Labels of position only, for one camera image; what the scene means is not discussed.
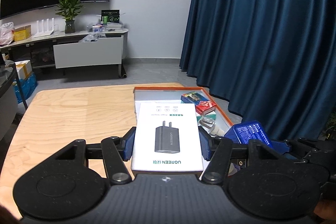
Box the grey television cabinet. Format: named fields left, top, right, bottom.
left=0, top=27, right=130, bottom=79

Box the green plant in glass vase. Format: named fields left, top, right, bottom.
left=55, top=0, right=84, bottom=34

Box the red card box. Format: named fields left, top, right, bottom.
left=196, top=101, right=217, bottom=114

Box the white router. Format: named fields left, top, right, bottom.
left=31, top=18, right=55, bottom=38

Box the white plastic bag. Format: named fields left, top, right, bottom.
left=0, top=22, right=14, bottom=45

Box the blue curtain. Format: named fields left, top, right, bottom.
left=179, top=0, right=336, bottom=140

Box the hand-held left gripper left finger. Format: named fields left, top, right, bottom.
left=55, top=127, right=136, bottom=186

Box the blue tin box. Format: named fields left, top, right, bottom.
left=224, top=120, right=275, bottom=151

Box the black and green box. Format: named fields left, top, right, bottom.
left=101, top=9, right=121, bottom=24

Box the teal cardboard box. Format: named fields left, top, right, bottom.
left=196, top=112, right=217, bottom=122

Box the blue wrapped bottle pack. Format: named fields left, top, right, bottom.
left=12, top=72, right=38, bottom=104

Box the orange shallow box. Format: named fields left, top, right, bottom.
left=133, top=86, right=235, bottom=177

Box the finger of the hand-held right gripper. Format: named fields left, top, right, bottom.
left=270, top=140, right=300, bottom=155

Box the cluster of small boxes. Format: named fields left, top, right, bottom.
left=87, top=23, right=124, bottom=33

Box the clear glass bottle white cap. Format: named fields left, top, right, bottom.
left=198, top=117, right=226, bottom=136

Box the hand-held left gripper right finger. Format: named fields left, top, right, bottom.
left=199, top=127, right=282, bottom=185

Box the white carton yellow tape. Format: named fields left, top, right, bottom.
left=13, top=59, right=33, bottom=80

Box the yellow box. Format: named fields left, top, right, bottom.
left=13, top=25, right=32, bottom=41

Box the clear bag of parts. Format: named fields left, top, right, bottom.
left=78, top=32, right=105, bottom=43

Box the white adapter box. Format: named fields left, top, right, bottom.
left=131, top=102, right=205, bottom=174

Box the green card box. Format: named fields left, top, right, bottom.
left=181, top=92, right=203, bottom=104

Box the dark curved counter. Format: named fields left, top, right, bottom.
left=0, top=60, right=19, bottom=140

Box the white open drawer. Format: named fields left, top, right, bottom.
left=52, top=36, right=124, bottom=69

